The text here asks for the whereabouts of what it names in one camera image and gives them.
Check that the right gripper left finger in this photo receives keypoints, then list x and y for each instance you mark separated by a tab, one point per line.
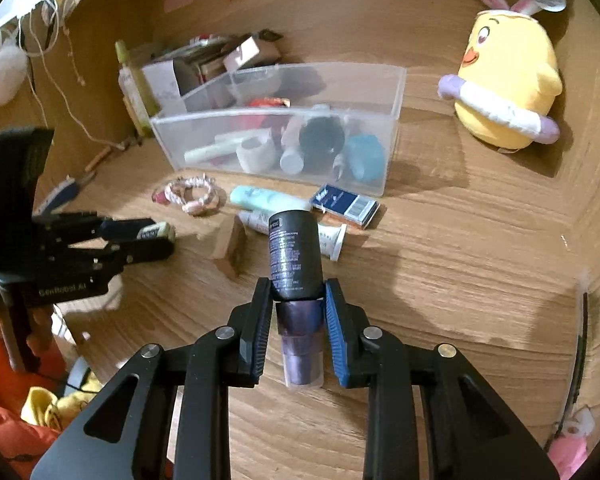
255	323

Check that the white printed cream tube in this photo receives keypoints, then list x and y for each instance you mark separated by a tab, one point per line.
330	238

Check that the blue Max staples box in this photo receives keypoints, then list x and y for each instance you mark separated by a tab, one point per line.
353	208

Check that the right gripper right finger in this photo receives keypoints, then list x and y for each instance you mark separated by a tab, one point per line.
351	361

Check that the small white open box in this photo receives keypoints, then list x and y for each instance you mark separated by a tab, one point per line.
252	52

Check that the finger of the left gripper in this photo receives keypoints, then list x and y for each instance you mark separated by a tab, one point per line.
130	254
125	227

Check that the green glass spray bottle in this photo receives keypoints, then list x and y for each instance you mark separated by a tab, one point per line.
321	139

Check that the red envelope packet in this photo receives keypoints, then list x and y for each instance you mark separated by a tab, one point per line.
246	122

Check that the clear plastic storage bin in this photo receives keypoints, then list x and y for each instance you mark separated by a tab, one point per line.
367	98

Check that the pale green stick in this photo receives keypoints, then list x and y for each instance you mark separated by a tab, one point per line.
225	144

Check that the light teal tube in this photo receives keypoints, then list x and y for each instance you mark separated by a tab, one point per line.
264	199

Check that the white round bottle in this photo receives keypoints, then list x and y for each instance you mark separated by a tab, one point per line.
291	160

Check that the small brown wooden block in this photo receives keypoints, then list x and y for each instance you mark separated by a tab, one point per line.
229	247

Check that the white pen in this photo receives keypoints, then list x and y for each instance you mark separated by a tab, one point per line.
339	167

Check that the teal tape roll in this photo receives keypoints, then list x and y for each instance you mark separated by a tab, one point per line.
366	157

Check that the tall green spray bottle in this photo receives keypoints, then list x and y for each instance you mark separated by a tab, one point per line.
138	98

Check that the person's left hand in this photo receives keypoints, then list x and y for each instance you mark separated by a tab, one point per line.
41	341

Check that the dark purple cosmetic bottle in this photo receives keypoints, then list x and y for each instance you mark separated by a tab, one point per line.
297	278

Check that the yellow chick plush toy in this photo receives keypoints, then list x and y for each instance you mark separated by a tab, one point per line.
508	79

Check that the blue white carton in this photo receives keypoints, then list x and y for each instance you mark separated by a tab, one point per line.
63	194

